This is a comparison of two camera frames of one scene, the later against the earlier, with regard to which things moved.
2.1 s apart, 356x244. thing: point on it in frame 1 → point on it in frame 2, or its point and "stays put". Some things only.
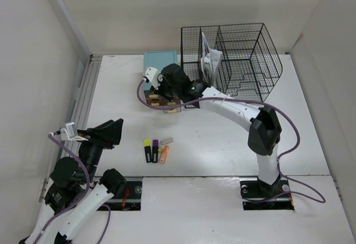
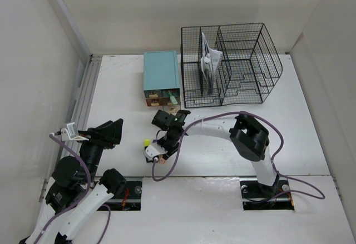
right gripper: x=160 y=89 → x=170 y=150
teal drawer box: x=159 y=60 stays put
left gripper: x=107 y=134 stays put
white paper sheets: x=209 y=60 stays put
